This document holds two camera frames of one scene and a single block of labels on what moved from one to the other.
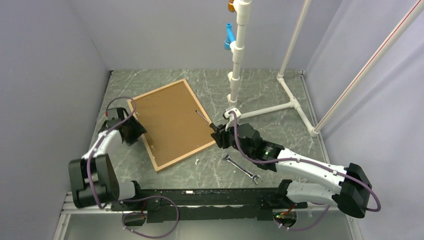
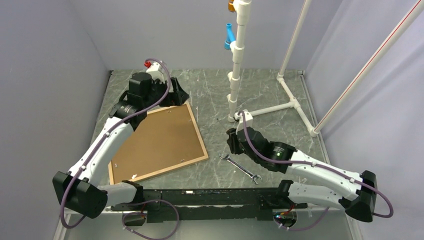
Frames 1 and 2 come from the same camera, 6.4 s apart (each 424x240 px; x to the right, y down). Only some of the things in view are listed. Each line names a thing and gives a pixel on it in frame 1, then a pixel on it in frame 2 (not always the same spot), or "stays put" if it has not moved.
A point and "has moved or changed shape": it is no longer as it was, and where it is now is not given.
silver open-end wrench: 227,157 stays put
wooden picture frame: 176,127 has moved or changed shape
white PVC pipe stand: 243,10 stays put
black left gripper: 138,130 → 178,97
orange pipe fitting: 230,6 stays put
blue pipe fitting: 230,36 stays put
